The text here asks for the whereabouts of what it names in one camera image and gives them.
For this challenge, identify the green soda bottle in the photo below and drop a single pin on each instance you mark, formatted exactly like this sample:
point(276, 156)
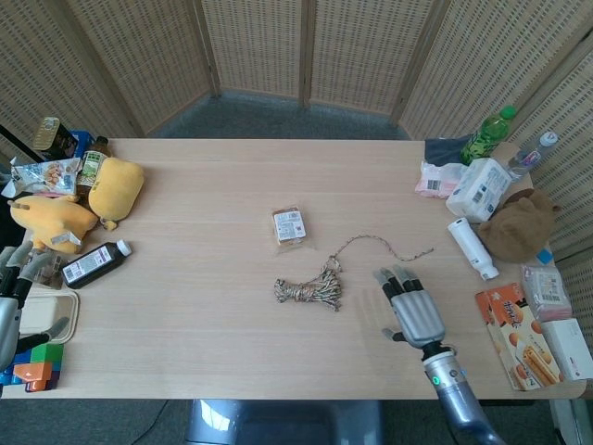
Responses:
point(486, 136)

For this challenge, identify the snack bag with food picture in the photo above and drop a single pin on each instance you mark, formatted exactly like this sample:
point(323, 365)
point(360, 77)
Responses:
point(46, 176)

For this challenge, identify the orange biscuit box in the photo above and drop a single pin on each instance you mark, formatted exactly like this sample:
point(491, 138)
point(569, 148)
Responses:
point(516, 334)

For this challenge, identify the yellow plush chick toy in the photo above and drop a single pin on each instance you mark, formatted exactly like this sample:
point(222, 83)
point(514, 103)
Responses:
point(51, 222)

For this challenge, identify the beige lunch box container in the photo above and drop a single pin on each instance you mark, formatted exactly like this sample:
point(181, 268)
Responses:
point(48, 313)

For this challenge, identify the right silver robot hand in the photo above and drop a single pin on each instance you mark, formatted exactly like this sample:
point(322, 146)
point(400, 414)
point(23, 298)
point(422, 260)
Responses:
point(417, 313)

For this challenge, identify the brown plush toy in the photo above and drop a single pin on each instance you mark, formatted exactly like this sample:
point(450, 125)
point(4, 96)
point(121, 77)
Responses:
point(519, 227)

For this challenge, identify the white carton box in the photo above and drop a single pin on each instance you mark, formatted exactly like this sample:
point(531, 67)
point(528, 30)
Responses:
point(567, 347)

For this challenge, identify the brown tea bottle green label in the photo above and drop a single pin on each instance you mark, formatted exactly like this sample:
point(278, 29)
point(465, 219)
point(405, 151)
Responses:
point(92, 167)

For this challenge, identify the dark bottle with white cap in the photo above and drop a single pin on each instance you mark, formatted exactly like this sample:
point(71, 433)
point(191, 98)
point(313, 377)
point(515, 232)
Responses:
point(92, 265)

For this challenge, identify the brown snack in clear packet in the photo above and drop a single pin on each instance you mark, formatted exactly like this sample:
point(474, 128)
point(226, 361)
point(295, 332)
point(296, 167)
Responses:
point(289, 227)

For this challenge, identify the dark box with gold top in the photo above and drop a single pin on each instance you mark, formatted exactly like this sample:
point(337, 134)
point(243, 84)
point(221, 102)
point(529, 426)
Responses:
point(53, 136)

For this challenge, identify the white tissue pack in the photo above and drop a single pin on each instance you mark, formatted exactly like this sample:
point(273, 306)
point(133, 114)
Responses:
point(479, 187)

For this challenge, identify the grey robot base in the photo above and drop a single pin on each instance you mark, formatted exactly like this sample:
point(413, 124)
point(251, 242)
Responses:
point(282, 422)

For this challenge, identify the yellow plush cushion toy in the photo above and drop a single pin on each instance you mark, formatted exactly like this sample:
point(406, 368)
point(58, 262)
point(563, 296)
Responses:
point(116, 190)

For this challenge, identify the colourful building blocks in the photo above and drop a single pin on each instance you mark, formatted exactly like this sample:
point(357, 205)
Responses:
point(34, 368)

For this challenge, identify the white cylindrical bottle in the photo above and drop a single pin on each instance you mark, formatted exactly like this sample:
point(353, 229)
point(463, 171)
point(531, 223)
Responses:
point(471, 248)

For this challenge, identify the dark blue cloth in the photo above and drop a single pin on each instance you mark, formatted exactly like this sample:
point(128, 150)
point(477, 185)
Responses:
point(445, 150)

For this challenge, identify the clear water bottle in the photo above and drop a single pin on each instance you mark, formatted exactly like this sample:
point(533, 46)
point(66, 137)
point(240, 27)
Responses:
point(528, 157)

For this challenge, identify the blue box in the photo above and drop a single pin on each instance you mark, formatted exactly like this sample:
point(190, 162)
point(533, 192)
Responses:
point(82, 139)

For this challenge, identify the pink packet in clear wrap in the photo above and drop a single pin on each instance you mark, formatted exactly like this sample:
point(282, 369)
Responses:
point(544, 292)

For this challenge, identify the pink white packet with barcode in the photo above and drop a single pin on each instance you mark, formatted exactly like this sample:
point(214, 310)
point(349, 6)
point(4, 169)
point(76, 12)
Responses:
point(437, 178)

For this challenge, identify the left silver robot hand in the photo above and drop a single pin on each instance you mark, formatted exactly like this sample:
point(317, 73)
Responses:
point(11, 296)

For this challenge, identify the woven folding screen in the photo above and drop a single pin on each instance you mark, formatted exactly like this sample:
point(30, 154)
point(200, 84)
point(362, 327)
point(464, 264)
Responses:
point(296, 51)

